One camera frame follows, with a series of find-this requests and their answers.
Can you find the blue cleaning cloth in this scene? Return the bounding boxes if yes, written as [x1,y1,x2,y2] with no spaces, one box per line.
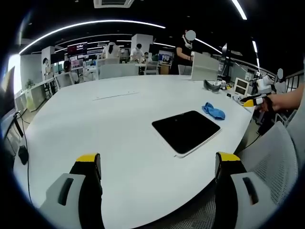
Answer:
[202,102,226,120]

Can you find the black computer mouse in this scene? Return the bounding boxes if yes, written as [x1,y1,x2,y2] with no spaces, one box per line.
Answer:
[18,145,29,166]

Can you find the dark curved headset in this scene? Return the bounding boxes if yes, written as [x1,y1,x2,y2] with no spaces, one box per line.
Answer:
[203,79,222,94]

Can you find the black monitor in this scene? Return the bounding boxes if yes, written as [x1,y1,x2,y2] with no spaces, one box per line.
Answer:
[0,66,16,120]

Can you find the black mirror with white frame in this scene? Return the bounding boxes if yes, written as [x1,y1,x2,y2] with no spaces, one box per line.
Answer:
[152,110,222,159]

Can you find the white desk partition panel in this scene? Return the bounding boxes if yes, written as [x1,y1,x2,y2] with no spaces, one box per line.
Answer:
[190,51,220,81]

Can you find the grey mesh office chair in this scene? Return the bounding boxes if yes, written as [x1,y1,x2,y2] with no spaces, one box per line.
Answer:
[152,120,300,229]

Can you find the ceiling air vent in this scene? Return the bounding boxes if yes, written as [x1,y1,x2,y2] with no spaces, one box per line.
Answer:
[93,0,134,9]

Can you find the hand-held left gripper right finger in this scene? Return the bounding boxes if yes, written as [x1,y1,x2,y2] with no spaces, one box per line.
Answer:
[213,151,279,229]

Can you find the person's right hand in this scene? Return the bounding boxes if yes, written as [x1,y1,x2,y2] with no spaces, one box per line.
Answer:
[254,94,290,113]

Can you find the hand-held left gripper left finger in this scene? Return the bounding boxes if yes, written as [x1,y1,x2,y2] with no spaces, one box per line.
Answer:
[39,153,106,229]

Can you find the white framed small display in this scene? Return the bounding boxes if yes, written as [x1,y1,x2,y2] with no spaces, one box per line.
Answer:
[233,77,250,95]

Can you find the black cable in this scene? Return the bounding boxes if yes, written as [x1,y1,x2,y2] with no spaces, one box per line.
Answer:
[14,111,34,203]

